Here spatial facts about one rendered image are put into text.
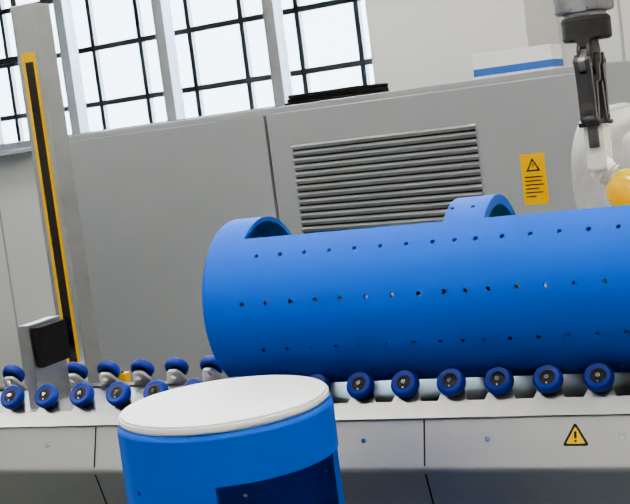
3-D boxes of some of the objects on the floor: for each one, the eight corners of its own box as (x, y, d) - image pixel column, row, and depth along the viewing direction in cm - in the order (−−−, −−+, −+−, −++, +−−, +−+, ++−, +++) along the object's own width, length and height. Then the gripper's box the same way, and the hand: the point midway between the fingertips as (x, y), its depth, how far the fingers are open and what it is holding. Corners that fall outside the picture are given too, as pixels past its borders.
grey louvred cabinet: (173, 478, 520) (124, 130, 505) (688, 515, 399) (643, 59, 384) (81, 522, 475) (24, 141, 461) (630, 578, 354) (576, 64, 340)
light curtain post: (138, 763, 284) (26, 7, 267) (161, 765, 281) (49, 3, 264) (123, 777, 278) (8, 6, 261) (147, 780, 276) (32, 2, 259)
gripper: (572, 20, 200) (587, 168, 202) (548, 17, 185) (565, 177, 187) (619, 13, 197) (634, 163, 199) (598, 9, 182) (615, 171, 184)
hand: (598, 148), depth 193 cm, fingers closed on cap, 4 cm apart
